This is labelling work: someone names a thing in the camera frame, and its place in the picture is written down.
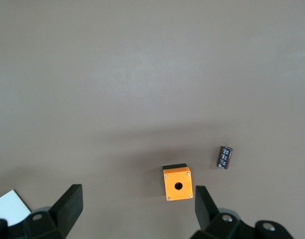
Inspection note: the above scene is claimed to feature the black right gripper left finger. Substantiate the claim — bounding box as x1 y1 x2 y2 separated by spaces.
0 184 84 239

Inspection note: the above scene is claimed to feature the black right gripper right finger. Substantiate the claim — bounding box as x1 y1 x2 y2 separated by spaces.
191 185 295 239

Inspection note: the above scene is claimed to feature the white drawer cabinet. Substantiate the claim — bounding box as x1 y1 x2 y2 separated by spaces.
0 189 32 221

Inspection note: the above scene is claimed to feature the orange box with hole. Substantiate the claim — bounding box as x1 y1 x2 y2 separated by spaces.
162 163 194 202

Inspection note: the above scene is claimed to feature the dark cylindrical capacitor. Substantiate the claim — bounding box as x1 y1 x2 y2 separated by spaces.
216 145 234 170

